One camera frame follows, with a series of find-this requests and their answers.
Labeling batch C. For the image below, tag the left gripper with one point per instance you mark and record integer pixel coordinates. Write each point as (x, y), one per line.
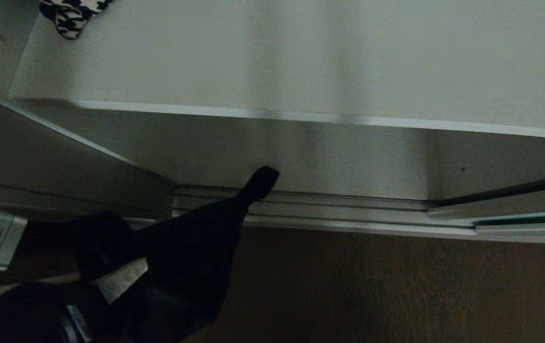
(105, 243)

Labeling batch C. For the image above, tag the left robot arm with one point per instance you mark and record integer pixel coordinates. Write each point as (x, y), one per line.
(19, 314)

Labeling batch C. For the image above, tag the metal sliding door track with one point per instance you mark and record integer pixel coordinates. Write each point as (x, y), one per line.
(348, 214)

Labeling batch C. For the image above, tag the grey sliding wardrobe door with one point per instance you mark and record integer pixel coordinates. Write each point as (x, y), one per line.
(510, 200)
(48, 157)

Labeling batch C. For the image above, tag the black and white patterned cloth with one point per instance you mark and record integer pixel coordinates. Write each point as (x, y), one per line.
(73, 14)

